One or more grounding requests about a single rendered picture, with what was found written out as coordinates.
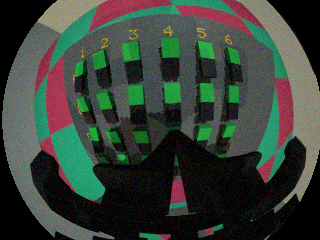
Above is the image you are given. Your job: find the grey switch panel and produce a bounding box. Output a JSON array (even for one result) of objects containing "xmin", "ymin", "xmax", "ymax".
[{"xmin": 63, "ymin": 13, "xmax": 275, "ymax": 165}]

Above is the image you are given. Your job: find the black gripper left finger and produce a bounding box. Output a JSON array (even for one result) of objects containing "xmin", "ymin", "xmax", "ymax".
[{"xmin": 92, "ymin": 129, "xmax": 175, "ymax": 216}]

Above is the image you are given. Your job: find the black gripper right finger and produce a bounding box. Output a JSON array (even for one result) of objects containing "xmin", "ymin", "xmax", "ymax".
[{"xmin": 175, "ymin": 129, "xmax": 261, "ymax": 213}]

